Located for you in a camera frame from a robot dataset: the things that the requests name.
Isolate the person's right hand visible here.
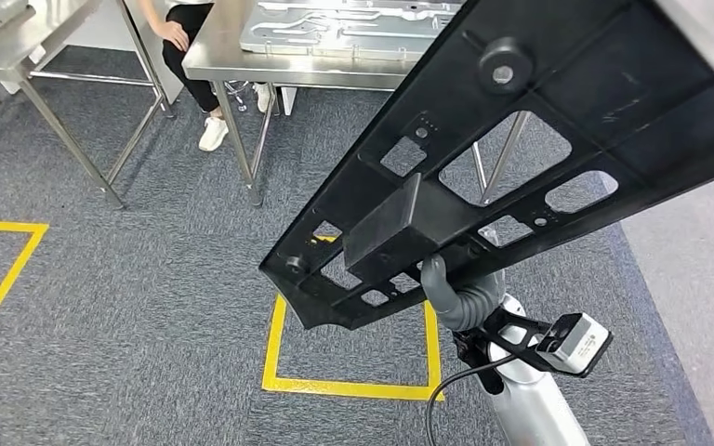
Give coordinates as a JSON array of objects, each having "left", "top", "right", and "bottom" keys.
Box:
[{"left": 153, "top": 18, "right": 192, "bottom": 54}]

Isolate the small steel table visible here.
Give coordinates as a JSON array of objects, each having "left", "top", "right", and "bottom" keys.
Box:
[{"left": 0, "top": 0, "right": 177, "bottom": 211}]

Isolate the steel workbench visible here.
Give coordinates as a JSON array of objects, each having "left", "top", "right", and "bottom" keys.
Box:
[{"left": 181, "top": 0, "right": 714, "bottom": 208}]

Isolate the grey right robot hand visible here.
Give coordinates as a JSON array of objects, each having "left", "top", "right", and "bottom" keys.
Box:
[{"left": 420, "top": 254, "right": 476, "bottom": 332}]

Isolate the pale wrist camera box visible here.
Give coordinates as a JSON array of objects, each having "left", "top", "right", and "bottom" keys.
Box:
[{"left": 535, "top": 312, "right": 614, "bottom": 378}]

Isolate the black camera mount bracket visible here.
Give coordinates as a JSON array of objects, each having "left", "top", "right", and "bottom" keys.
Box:
[{"left": 453, "top": 306, "right": 564, "bottom": 395}]

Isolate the yellow floor tape square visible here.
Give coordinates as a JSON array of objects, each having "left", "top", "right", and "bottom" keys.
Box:
[
  {"left": 261, "top": 233, "right": 445, "bottom": 402},
  {"left": 0, "top": 219, "right": 50, "bottom": 367}
]

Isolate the black plastic plate bracket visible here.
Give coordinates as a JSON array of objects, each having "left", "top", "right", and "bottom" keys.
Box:
[{"left": 258, "top": 0, "right": 714, "bottom": 332}]

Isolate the black camera cable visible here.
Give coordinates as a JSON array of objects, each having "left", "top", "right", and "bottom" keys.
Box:
[{"left": 424, "top": 353, "right": 519, "bottom": 446}]

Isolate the person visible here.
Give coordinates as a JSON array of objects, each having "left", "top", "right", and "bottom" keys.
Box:
[{"left": 137, "top": 0, "right": 284, "bottom": 153}]

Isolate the stamped grey metal panel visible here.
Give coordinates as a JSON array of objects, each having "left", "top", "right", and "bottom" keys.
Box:
[{"left": 240, "top": 0, "right": 466, "bottom": 63}]

